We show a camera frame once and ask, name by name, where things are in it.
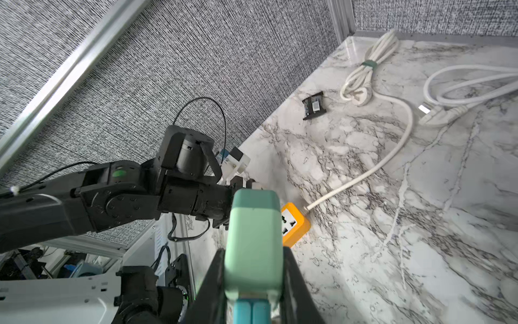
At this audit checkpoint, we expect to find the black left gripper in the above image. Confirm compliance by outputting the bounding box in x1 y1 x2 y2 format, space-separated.
158 176 263 228

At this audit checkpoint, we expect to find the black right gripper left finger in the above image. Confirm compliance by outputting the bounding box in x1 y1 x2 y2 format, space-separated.
182 248 226 324

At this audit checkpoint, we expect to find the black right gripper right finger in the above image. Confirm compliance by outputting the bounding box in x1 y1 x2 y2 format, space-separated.
279 247 325 324

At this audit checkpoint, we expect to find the green usb wall adapter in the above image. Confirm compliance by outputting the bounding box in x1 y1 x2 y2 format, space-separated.
224 189 283 304

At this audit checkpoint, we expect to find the orange power strip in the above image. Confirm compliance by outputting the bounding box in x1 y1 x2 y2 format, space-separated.
281 202 311 248

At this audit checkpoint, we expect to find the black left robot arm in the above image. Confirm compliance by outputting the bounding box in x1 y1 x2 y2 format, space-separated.
1 125 241 323

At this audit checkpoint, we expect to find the small black packet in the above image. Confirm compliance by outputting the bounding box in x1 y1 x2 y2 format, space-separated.
302 91 326 121

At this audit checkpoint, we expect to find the white power cord left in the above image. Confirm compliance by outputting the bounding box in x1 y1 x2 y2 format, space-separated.
303 29 414 212

